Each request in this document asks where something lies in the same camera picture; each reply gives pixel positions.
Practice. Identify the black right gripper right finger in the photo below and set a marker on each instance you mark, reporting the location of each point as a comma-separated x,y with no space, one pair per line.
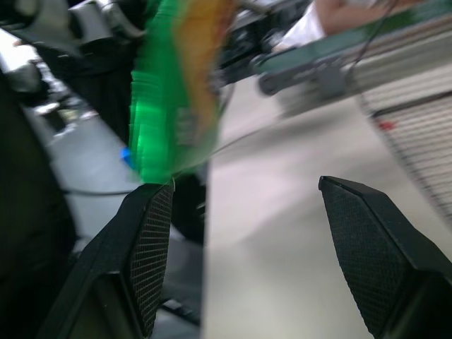
381,254

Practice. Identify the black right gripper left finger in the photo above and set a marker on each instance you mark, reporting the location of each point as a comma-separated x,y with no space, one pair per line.
116,254

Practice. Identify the green snack bag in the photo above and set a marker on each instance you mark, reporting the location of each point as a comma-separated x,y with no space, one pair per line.
166,92

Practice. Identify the green conveyor belt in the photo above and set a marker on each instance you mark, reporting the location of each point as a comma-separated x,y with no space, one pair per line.
339,60

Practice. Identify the blue tape piece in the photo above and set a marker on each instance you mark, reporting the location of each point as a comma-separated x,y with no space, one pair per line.
126,157

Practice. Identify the person in white shirt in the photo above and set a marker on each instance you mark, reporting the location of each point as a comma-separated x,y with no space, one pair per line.
325,19

